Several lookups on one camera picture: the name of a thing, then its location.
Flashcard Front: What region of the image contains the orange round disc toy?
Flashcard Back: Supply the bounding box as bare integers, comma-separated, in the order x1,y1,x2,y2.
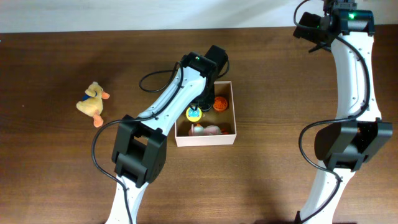
213,96,228,112

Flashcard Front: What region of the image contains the yellow rattle drum toy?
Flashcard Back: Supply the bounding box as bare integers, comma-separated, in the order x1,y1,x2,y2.
185,107,203,123

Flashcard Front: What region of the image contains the white duck toy pink hat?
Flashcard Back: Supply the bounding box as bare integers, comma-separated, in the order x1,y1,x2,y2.
188,124,229,136

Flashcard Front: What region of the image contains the yellow plush duck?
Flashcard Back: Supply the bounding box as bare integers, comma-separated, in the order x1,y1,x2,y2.
76,82,110,128

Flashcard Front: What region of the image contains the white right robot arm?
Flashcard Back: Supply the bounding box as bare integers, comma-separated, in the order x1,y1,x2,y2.
294,7,393,223

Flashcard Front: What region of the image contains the pink square wooden box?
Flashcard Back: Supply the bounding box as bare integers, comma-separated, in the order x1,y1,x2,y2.
174,81,237,147

